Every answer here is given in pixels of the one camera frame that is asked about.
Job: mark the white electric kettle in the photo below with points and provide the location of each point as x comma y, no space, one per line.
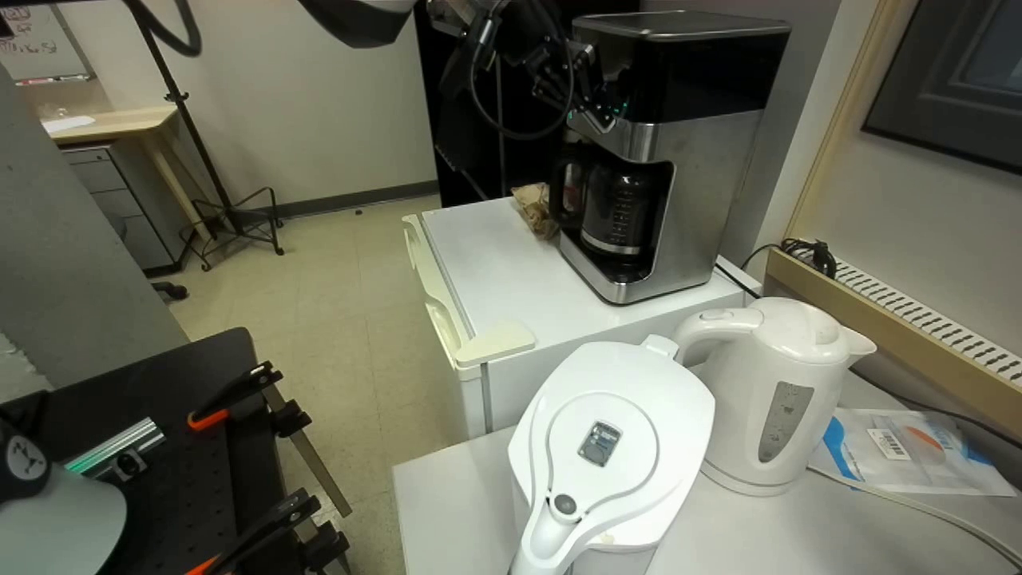
776,376

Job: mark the black orange clamp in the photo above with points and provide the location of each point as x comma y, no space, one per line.
261,382
278,521

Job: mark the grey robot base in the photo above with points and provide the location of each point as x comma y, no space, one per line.
51,521

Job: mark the black tripod stand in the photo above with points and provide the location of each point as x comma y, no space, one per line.
230,222

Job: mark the black steel coffee machine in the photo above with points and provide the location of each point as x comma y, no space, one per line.
679,95

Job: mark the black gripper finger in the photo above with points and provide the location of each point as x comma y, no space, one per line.
561,87
580,56

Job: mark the plastic bag with packets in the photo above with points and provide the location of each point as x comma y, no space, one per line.
910,456

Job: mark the grey drawer cabinet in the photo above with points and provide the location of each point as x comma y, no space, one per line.
136,199

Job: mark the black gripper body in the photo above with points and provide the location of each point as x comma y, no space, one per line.
524,33

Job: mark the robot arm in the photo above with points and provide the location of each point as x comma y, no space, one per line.
376,22

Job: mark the brown crumpled item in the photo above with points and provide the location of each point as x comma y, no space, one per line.
535,209

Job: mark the light wooden desk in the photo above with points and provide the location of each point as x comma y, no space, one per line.
145,125

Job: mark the white mini fridge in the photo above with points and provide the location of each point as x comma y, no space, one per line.
510,307

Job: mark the white water filter pitcher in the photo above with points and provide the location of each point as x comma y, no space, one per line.
604,459

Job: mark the white whiteboard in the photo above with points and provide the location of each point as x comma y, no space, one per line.
36,47

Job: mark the dark framed window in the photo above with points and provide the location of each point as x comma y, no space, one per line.
957,82

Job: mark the black perforated robot table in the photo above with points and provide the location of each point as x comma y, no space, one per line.
191,490

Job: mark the wooden radiator cover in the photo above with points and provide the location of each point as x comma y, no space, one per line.
952,358

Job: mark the upper black orange clamp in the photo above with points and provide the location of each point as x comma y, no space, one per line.
261,382

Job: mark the lower black orange clamp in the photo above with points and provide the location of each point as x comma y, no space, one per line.
278,521

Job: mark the glass coffee carafe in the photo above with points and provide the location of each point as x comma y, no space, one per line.
604,207

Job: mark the black shelf cabinet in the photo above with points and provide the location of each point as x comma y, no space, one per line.
483,158

